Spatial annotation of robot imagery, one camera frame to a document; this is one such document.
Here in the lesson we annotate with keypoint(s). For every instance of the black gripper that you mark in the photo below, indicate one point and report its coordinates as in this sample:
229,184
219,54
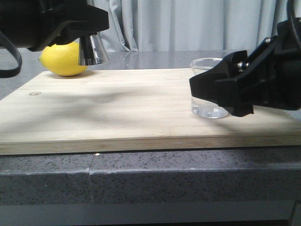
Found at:
35,24
275,71

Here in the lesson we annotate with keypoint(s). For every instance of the steel double jigger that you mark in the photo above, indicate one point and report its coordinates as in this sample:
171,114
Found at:
91,50

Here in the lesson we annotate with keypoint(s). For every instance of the small glass measuring beaker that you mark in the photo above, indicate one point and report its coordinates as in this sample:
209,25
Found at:
201,107

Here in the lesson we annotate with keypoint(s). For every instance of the yellow lemon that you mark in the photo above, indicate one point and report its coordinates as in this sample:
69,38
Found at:
62,60

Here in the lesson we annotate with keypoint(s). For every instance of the grey curtain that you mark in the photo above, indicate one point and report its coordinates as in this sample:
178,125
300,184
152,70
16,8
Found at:
189,25

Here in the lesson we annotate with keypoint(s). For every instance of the wooden cutting board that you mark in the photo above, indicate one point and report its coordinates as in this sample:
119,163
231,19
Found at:
127,110

